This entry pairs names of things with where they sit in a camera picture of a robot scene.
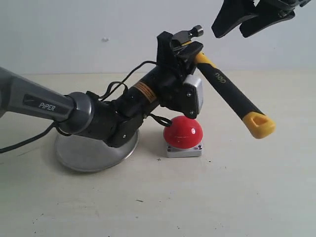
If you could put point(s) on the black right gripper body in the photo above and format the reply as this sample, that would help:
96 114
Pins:
284 5

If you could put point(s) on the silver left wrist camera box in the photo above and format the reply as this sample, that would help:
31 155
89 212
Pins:
192 98

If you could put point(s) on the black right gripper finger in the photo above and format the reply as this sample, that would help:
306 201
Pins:
232 14
265 19

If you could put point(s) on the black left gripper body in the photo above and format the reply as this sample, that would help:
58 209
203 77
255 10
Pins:
169 88

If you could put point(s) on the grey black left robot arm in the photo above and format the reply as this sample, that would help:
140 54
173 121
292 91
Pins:
88 114

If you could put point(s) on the yellow black claw hammer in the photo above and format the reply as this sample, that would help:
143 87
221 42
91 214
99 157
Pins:
258 124

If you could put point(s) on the red dome push button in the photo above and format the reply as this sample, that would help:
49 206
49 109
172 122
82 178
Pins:
183 138

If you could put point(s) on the round steel plate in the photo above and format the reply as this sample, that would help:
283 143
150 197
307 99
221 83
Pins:
88 155

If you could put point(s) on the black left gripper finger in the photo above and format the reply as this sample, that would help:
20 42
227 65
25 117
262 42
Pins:
166 56
186 55

